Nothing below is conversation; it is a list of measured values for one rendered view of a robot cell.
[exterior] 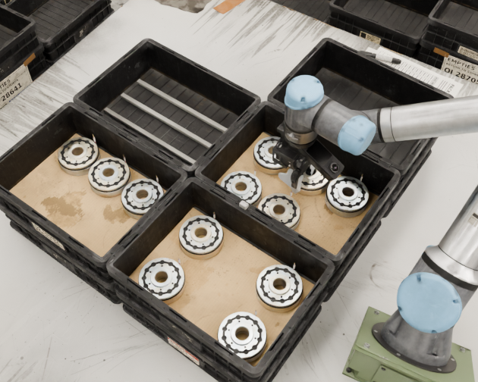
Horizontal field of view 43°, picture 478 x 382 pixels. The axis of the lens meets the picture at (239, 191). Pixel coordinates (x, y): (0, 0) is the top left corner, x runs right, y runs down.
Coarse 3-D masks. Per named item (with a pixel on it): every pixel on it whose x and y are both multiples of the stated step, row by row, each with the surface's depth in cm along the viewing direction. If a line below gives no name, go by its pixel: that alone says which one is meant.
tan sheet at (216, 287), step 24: (192, 216) 145; (168, 240) 142; (240, 240) 142; (144, 264) 138; (192, 264) 138; (216, 264) 138; (240, 264) 138; (264, 264) 138; (192, 288) 135; (216, 288) 135; (240, 288) 135; (192, 312) 131; (216, 312) 131; (264, 312) 131; (288, 312) 131; (216, 336) 128; (240, 336) 128
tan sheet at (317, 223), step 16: (240, 160) 155; (224, 176) 152; (256, 176) 152; (272, 176) 152; (272, 192) 150; (288, 192) 150; (304, 208) 147; (320, 208) 147; (368, 208) 147; (304, 224) 144; (320, 224) 144; (336, 224) 144; (352, 224) 144; (320, 240) 142; (336, 240) 142
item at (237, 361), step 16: (176, 192) 137; (208, 192) 138; (160, 208) 135; (240, 208) 135; (144, 224) 132; (272, 224) 133; (128, 240) 130; (288, 240) 130; (112, 256) 128; (320, 256) 128; (112, 272) 126; (128, 288) 126; (144, 288) 124; (320, 288) 124; (160, 304) 122; (304, 304) 122; (176, 320) 120; (208, 336) 118; (288, 336) 120; (224, 352) 116; (272, 352) 116; (240, 368) 116; (256, 368) 114
